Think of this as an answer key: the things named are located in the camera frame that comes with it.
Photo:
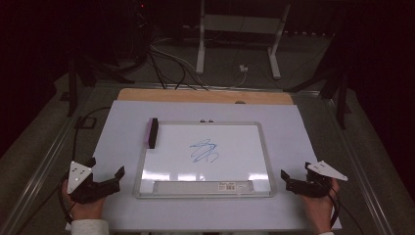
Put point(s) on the black tripod stand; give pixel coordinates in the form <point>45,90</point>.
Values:
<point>73,84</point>
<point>341,94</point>

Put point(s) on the white metal stand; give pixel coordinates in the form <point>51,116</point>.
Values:
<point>241,24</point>

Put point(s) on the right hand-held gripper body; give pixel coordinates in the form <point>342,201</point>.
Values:
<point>313,186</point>

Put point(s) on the white sheet table cover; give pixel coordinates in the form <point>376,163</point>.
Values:
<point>124,130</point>

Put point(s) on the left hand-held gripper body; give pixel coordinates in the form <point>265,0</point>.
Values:
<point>87,189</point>

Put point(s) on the purple and black whiteboard eraser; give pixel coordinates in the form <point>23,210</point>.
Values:
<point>152,133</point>

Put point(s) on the black square floor plate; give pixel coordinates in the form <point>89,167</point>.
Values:
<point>85,122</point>

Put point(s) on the silver framed whiteboard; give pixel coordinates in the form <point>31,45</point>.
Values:
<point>228,169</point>

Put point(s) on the person's left hand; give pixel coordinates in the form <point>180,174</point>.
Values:
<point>86,209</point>

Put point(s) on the person's right hand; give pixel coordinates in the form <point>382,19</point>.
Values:
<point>318,212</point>

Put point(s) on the metal floor rail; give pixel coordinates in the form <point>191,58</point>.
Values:
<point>36,179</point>
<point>359,169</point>

